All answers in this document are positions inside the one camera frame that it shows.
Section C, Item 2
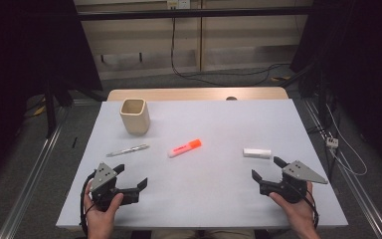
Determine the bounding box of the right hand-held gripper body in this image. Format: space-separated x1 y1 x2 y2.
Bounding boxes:
267 160 329 204

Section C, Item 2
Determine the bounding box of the black horizontal metal bar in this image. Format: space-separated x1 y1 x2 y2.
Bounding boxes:
77 6 314 22

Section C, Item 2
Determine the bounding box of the aluminium floor rail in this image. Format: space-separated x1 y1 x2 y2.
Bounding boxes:
0 106 72 239
302 99 382 239

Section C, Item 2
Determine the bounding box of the black cable on floor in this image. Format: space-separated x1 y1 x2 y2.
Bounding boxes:
170 18 291 88

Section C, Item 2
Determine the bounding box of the silver pen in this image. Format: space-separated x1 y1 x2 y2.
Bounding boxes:
105 142 150 158

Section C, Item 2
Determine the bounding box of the pale grey table mat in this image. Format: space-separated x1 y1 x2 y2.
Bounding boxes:
55 98 349 230

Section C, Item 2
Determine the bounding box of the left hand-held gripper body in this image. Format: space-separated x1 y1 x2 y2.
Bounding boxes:
89 162 129 212

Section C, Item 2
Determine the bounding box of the person's left hand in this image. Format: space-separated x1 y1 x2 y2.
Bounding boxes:
83 185 124 239

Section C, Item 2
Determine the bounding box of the white eraser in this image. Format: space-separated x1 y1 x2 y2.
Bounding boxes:
243 147 273 159

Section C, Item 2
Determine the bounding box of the hand-held gripper black cable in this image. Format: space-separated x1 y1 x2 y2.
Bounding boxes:
297 190 320 231
79 173 97 237

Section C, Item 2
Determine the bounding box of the left hand-held gripper black cable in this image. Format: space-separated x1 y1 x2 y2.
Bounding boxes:
79 173 97 237

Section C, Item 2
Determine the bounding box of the white cable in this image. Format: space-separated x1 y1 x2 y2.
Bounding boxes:
324 103 368 177

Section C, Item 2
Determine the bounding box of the beige square pen holder cup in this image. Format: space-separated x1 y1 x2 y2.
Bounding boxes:
118 98 151 135

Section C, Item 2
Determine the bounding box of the right hand-held gripper black cable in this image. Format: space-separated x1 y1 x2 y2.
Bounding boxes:
297 190 320 231

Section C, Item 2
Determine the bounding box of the white wall power outlet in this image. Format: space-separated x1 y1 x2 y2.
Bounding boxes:
166 0 192 10

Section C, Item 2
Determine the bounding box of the black curtain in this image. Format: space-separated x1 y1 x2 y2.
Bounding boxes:
0 0 103 188
289 0 382 180

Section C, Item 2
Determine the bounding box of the person's right hand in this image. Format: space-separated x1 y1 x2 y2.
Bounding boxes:
269 181 321 239

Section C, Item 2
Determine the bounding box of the wooden table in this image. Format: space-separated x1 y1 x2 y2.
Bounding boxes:
106 87 289 103

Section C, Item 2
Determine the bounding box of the black metal stand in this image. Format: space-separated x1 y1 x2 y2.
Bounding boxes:
42 79 78 139

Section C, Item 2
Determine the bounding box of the beige wooden cabinet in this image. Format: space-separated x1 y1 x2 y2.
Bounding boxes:
74 0 314 81

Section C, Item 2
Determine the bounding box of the orange highlighter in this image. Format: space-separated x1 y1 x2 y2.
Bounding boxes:
167 138 203 158

